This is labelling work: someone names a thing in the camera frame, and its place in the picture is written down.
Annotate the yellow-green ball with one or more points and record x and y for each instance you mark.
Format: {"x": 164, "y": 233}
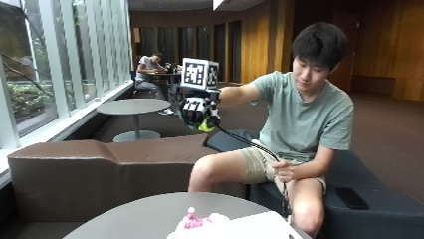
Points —
{"x": 208, "y": 126}

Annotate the white cube with black markers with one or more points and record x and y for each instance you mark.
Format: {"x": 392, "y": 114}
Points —
{"x": 198, "y": 73}

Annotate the dark table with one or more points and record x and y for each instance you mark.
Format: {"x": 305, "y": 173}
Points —
{"x": 170, "y": 75}

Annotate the white box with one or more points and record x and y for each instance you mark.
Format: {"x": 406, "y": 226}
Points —
{"x": 258, "y": 227}

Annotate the person in green shirt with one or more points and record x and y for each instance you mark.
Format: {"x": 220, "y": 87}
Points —
{"x": 305, "y": 116}

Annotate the black phone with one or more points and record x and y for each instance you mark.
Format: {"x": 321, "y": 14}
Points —
{"x": 351, "y": 198}

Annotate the pink and white soft toy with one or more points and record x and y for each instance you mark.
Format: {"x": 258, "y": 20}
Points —
{"x": 197, "y": 223}

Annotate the dark blue sofa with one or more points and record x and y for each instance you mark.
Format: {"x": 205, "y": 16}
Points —
{"x": 379, "y": 212}

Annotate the brown leather sofa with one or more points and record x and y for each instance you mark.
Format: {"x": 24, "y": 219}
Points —
{"x": 111, "y": 176}

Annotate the grey round pedestal table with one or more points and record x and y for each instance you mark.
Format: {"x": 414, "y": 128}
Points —
{"x": 133, "y": 107}

